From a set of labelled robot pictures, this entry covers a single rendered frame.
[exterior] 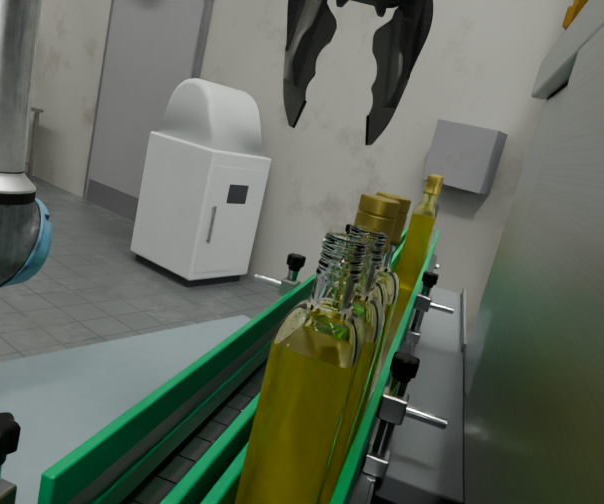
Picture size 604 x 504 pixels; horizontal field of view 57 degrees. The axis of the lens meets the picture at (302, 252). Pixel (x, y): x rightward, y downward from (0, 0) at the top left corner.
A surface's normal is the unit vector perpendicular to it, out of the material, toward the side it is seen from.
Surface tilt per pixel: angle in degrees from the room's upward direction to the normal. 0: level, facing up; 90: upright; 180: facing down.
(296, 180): 90
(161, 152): 90
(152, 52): 90
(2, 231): 88
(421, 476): 0
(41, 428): 0
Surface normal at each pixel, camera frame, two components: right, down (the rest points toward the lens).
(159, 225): -0.59, 0.04
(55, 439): 0.22, -0.95
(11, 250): 0.81, 0.27
